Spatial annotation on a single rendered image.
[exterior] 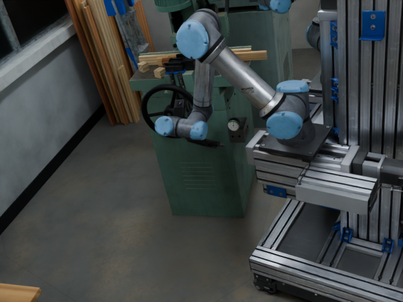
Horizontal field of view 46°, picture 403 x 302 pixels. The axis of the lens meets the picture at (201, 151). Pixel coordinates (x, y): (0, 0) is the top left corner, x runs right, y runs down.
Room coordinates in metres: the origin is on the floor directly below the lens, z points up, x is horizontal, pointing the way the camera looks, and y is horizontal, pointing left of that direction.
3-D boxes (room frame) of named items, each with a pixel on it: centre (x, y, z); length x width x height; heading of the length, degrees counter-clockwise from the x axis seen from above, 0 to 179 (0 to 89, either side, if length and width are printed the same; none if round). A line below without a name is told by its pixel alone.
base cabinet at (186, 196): (2.43, -0.05, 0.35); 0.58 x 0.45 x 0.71; 160
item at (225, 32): (2.43, -0.22, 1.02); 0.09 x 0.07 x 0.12; 70
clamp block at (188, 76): (2.12, 0.01, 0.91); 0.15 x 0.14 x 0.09; 70
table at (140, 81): (2.20, -0.01, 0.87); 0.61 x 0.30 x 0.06; 70
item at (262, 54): (2.27, -0.14, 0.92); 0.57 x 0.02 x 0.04; 70
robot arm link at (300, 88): (1.56, -0.37, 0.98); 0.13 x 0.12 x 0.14; 155
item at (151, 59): (2.32, -0.06, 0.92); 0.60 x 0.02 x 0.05; 70
